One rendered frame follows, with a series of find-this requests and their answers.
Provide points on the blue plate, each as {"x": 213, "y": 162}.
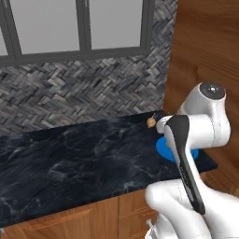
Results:
{"x": 162, "y": 148}

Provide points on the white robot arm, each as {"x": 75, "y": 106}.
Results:
{"x": 202, "y": 130}

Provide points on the small orange brown object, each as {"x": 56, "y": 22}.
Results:
{"x": 151, "y": 122}

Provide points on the tall wooden cabinet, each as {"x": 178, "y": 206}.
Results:
{"x": 202, "y": 46}

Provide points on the grey framed window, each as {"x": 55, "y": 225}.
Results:
{"x": 84, "y": 28}

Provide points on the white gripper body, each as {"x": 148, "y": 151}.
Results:
{"x": 161, "y": 125}

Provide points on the wooden drawer front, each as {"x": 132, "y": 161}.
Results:
{"x": 132, "y": 202}
{"x": 132, "y": 227}

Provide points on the wooden cupboard door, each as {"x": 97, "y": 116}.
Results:
{"x": 71, "y": 222}

